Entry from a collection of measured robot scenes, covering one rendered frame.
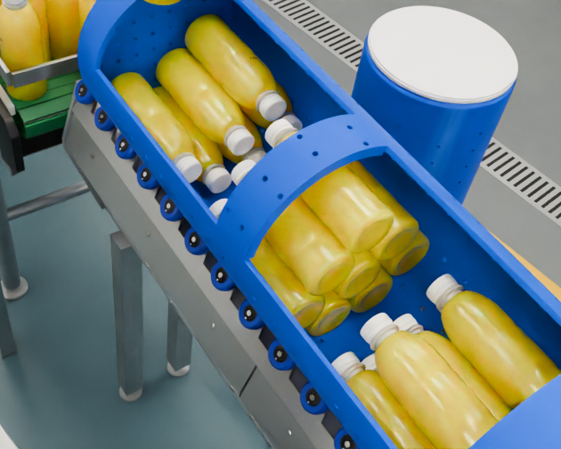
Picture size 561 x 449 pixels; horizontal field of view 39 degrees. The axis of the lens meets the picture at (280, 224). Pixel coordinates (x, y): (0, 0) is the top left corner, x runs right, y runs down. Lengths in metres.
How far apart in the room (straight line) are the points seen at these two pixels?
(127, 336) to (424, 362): 1.07
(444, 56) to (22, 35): 0.73
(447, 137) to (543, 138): 1.68
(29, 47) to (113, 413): 1.03
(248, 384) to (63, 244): 1.36
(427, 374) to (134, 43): 0.70
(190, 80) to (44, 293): 1.22
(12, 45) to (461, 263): 0.81
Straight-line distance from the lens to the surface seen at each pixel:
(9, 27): 1.41
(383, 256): 1.03
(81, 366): 2.19
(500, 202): 2.80
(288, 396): 1.09
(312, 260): 0.96
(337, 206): 0.96
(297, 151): 0.95
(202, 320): 1.22
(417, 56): 1.47
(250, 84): 1.17
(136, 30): 1.29
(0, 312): 2.06
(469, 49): 1.53
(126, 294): 1.73
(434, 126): 1.43
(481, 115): 1.45
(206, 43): 1.24
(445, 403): 0.88
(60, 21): 1.52
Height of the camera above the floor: 1.87
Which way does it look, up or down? 48 degrees down
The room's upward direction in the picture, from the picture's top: 11 degrees clockwise
